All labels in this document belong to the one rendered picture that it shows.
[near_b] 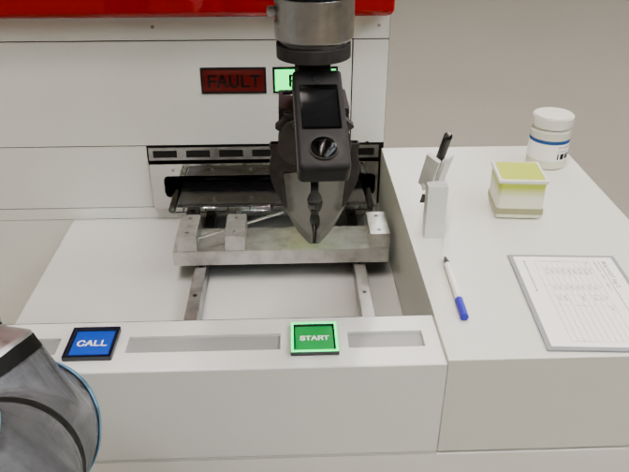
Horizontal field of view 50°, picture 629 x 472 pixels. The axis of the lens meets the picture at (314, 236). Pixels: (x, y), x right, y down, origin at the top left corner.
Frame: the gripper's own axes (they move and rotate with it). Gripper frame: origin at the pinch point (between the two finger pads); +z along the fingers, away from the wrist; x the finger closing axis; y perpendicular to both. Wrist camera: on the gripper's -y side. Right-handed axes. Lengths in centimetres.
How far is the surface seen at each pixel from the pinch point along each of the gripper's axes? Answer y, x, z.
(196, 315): 21.4, 17.2, 25.7
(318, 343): -0.3, -0.5, 14.3
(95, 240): 50, 40, 29
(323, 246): 36.0, -2.9, 22.7
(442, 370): -4.0, -14.4, 15.7
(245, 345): 0.7, 8.1, 15.1
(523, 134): 309, -135, 111
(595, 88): 393, -211, 110
